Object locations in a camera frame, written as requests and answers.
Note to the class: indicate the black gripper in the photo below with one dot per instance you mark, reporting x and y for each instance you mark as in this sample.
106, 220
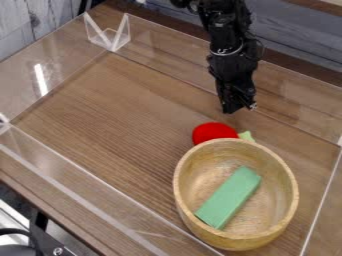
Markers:
233, 69

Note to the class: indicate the red plush strawberry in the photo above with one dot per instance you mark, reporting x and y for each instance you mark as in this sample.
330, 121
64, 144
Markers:
215, 130

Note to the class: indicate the black metal table frame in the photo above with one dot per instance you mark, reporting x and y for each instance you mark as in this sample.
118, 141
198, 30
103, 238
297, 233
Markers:
55, 241

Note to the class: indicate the wooden bowl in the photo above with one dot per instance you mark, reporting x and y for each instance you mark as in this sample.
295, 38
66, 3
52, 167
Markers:
265, 216

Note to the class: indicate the green rectangular block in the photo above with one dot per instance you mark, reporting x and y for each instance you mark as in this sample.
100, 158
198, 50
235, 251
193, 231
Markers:
229, 198

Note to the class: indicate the clear acrylic corner bracket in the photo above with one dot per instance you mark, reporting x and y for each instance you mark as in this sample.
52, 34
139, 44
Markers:
108, 38

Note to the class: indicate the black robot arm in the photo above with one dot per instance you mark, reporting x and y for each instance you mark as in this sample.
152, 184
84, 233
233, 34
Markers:
226, 20

